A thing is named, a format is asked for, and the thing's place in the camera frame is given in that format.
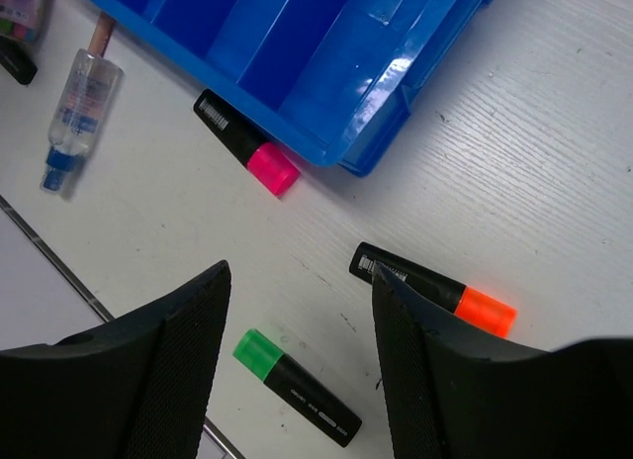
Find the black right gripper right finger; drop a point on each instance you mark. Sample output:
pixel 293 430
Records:
pixel 455 391

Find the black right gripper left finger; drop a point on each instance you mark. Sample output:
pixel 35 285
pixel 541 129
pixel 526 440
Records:
pixel 134 387

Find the orange cap black highlighter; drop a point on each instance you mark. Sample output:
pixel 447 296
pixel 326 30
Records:
pixel 464 302

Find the yellow cap black highlighter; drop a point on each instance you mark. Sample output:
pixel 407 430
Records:
pixel 17 61

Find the crayon bottle pink cap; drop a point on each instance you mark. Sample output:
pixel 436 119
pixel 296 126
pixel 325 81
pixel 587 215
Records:
pixel 22 20

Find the green cap black highlighter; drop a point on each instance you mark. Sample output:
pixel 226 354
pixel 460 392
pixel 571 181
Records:
pixel 295 385

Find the pink cap black highlighter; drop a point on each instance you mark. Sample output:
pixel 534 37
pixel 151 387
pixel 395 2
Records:
pixel 257 153

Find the blue divided plastic bin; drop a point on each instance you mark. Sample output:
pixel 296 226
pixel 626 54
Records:
pixel 333 80

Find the tan pencil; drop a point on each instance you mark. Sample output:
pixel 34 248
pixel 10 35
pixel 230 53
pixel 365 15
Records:
pixel 101 35

